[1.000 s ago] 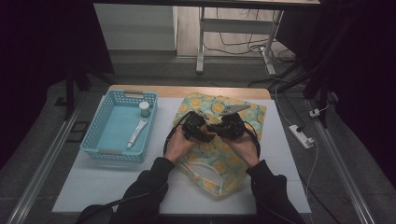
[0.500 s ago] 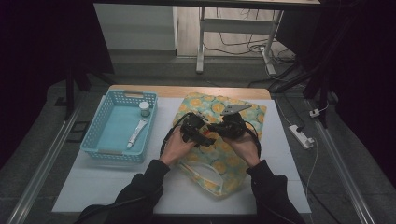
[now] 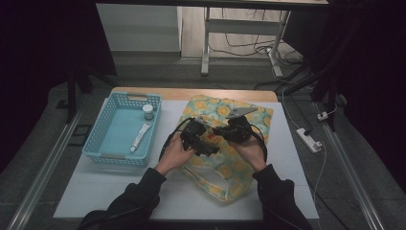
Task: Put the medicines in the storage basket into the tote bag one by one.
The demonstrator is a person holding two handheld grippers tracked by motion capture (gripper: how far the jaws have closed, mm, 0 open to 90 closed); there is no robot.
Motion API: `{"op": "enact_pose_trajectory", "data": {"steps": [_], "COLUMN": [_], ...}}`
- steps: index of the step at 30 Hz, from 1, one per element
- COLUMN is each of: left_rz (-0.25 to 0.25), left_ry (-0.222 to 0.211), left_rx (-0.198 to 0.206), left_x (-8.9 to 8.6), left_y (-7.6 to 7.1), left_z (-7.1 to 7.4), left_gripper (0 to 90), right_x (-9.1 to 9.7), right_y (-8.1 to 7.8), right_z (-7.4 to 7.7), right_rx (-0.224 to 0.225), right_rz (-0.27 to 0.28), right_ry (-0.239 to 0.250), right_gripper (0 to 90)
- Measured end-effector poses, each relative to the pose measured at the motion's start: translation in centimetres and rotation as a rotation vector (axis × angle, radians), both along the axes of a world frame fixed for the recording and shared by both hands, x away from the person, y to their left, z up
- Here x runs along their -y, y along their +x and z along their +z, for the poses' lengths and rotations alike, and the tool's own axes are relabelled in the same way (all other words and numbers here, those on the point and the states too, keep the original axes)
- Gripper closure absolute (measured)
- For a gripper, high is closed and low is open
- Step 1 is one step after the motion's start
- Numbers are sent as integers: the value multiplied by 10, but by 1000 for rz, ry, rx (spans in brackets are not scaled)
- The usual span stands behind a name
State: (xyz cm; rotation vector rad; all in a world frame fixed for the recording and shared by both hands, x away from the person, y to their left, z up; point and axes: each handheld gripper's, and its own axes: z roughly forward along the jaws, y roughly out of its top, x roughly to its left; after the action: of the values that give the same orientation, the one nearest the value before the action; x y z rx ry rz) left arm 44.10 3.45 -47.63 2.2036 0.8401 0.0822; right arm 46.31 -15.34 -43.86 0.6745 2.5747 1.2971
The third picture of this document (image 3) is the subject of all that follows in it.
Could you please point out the white desk frame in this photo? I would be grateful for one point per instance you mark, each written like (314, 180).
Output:
(242, 27)

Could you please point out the small jar white lid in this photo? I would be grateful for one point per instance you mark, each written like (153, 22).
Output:
(148, 111)

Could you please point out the grey cabinet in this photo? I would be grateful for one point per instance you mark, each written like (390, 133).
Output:
(140, 27)

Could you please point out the light blue plastic basket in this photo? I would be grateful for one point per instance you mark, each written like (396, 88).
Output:
(123, 131)

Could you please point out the small white adapter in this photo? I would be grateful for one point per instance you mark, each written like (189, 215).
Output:
(322, 116)

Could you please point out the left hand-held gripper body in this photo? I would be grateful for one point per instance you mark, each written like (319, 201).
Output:
(194, 135)

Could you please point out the black stand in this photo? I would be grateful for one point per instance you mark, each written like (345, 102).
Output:
(72, 92)
(328, 86)

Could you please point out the orange flower print tote bag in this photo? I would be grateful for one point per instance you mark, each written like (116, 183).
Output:
(223, 172)

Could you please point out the person's right hand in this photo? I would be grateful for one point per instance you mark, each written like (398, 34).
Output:
(250, 155)

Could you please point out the white tube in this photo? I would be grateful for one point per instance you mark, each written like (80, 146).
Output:
(140, 137)

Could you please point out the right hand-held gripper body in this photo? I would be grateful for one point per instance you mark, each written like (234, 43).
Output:
(237, 129)

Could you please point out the person's left hand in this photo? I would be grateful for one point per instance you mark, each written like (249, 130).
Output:
(174, 156)

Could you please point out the metal floor rail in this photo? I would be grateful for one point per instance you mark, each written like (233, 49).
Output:
(348, 172)
(44, 172)

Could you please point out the black floor frame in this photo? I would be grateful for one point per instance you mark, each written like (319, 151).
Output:
(79, 135)

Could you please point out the white table mat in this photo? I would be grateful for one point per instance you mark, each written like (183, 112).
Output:
(95, 191)

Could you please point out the white power strip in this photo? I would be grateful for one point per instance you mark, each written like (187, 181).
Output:
(308, 139)

